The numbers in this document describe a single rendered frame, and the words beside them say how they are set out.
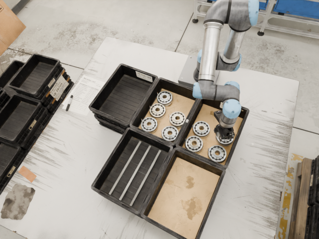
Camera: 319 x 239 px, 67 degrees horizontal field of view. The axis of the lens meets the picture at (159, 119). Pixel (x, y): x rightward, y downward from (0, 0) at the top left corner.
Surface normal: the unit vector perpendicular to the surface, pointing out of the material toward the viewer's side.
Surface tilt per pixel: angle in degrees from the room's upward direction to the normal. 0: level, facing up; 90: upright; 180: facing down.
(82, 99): 0
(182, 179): 0
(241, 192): 0
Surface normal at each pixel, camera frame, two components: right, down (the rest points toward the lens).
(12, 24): 0.87, 0.14
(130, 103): -0.07, -0.48
